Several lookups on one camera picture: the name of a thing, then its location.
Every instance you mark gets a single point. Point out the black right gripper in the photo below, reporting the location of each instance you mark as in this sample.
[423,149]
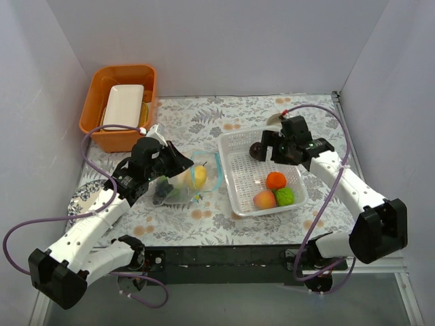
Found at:
[269,146]

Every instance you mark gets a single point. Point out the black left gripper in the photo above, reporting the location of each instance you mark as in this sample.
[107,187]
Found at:
[170,159]

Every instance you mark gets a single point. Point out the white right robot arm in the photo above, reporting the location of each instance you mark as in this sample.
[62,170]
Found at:
[380,224]

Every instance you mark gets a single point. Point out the clear zip top bag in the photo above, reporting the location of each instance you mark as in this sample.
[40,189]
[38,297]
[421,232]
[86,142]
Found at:
[212,163]

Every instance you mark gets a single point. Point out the dark grape bunch toy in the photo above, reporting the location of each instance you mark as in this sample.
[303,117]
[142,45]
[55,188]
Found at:
[162,191]

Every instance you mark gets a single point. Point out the yellow pear toy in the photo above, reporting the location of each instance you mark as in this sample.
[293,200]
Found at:
[198,177]

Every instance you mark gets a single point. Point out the orange fruit toy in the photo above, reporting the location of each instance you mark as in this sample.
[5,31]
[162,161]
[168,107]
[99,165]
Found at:
[275,181]

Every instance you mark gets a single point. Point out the floral table mat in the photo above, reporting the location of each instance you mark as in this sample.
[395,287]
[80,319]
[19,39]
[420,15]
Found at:
[194,125]

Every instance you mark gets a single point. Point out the white rectangular plate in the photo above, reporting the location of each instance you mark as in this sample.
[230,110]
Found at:
[126,93]

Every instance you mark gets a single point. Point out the beige ceramic bowl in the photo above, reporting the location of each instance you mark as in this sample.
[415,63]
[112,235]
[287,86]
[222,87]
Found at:
[274,120]

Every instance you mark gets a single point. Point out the orange plastic bin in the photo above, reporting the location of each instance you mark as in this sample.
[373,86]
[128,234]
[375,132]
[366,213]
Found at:
[97,98]

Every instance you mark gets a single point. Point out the yellow container in bin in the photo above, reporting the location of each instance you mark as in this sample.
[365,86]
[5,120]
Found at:
[132,114]

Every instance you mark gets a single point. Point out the white radish toy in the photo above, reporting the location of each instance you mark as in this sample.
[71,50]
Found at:
[179,182]

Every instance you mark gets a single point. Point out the white plastic basket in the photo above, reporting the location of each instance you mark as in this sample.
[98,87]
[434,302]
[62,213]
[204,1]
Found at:
[245,177]

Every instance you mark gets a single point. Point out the peach toy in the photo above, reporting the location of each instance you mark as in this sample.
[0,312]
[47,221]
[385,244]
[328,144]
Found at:
[264,200]

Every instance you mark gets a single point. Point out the dark brown mangosteen toy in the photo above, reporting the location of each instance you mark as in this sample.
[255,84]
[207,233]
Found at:
[255,151]

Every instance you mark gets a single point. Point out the black base bar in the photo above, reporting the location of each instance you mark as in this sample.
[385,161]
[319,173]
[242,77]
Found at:
[243,264]

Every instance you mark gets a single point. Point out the green fruit toy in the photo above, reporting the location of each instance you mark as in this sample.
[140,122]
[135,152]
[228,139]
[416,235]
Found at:
[284,196]

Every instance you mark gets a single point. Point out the blue patterned plate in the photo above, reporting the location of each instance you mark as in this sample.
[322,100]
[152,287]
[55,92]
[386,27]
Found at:
[83,199]

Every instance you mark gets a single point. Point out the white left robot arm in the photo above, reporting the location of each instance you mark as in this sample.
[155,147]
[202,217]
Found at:
[67,267]

